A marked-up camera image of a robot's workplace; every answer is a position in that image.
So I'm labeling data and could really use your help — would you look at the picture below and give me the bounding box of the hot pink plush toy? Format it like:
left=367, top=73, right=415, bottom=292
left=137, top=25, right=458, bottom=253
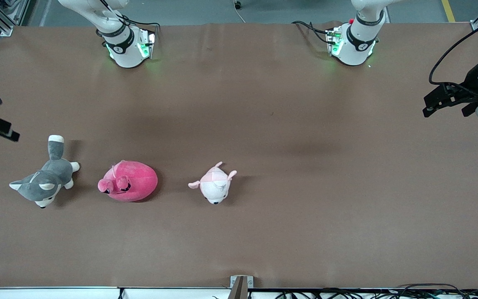
left=98, top=160, right=159, bottom=203

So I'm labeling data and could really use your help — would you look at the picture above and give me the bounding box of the black right arm base cable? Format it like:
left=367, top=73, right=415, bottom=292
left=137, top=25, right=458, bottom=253
left=104, top=0, right=159, bottom=40

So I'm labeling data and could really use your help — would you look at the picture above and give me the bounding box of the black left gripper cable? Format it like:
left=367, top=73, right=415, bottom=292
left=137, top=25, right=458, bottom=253
left=429, top=10, right=478, bottom=87

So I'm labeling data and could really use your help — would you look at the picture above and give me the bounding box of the pale pink white plush toy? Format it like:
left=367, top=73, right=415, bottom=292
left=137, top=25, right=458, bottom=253
left=188, top=162, right=237, bottom=205

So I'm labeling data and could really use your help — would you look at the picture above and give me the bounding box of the grey white husky plush toy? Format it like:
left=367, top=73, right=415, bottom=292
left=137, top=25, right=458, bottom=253
left=9, top=135, right=80, bottom=208

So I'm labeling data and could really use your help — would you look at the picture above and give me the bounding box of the black left arm base cable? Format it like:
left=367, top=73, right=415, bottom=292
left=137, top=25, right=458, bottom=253
left=292, top=21, right=335, bottom=44

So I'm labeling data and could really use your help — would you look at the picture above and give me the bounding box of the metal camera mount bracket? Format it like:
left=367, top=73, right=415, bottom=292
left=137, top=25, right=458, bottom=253
left=227, top=275, right=254, bottom=299

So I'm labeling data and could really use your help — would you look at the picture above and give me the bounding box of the black cable bundle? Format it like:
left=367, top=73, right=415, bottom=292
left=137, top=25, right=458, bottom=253
left=273, top=284, right=478, bottom=299

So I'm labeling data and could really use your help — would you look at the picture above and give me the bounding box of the brown table cover sheet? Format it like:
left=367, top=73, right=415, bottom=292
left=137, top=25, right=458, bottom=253
left=0, top=22, right=478, bottom=289

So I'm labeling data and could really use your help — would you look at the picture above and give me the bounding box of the white table edge rail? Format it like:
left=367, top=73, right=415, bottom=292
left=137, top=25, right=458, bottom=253
left=0, top=287, right=231, bottom=299

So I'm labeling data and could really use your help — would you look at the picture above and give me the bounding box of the black arm base cable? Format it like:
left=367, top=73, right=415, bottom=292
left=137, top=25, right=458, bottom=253
left=292, top=21, right=335, bottom=44
left=104, top=0, right=159, bottom=40

